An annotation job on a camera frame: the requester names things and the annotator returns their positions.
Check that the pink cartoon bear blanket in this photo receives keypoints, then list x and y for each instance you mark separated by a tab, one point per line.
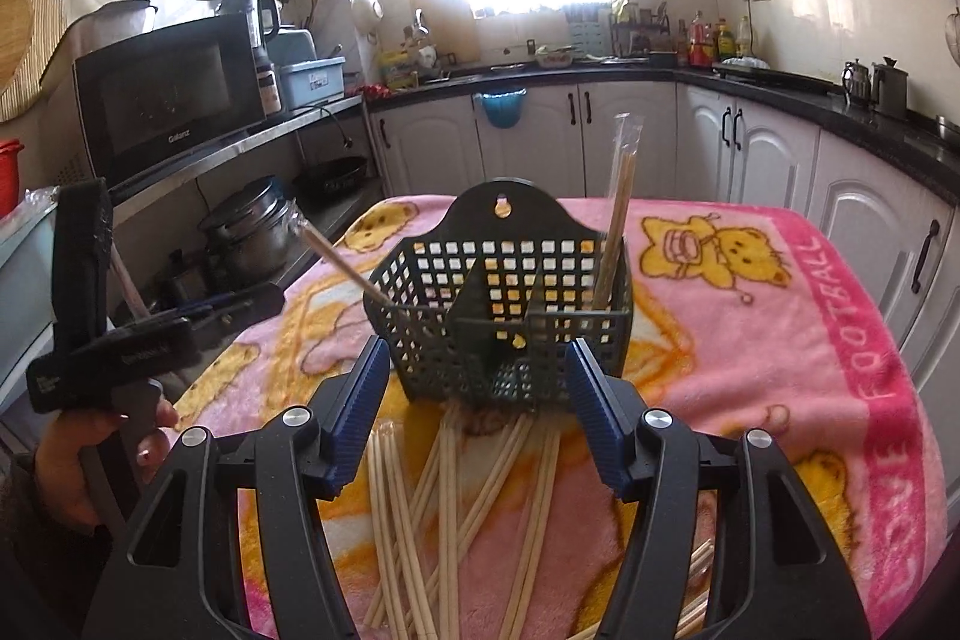
744	318

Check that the dark metal kettle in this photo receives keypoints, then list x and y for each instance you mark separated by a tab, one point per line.
890	89

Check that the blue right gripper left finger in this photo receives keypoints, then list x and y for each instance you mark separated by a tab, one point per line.
351	402

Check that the light blue plastic box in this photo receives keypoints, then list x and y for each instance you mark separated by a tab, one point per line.
312	82

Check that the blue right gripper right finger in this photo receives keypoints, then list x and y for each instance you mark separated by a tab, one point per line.
607	422

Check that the steel teapot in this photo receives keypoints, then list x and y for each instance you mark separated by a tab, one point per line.
856	83

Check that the dark green utensil basket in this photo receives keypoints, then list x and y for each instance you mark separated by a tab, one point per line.
481	307

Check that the chopsticks pair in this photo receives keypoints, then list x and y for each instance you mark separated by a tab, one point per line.
310	236
510	447
404	594
625	157
512	625
448	506

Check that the black microwave oven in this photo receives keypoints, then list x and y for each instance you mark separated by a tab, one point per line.
156	96

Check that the black wok on shelf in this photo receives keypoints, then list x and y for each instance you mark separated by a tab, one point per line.
329	180

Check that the steel pot on shelf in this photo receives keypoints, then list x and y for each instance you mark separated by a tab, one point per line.
248	232

